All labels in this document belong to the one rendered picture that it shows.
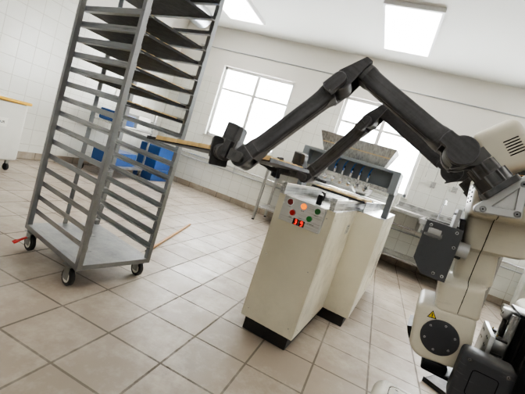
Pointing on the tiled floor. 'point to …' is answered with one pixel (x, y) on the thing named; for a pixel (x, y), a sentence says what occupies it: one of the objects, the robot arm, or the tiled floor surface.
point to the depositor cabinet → (356, 265)
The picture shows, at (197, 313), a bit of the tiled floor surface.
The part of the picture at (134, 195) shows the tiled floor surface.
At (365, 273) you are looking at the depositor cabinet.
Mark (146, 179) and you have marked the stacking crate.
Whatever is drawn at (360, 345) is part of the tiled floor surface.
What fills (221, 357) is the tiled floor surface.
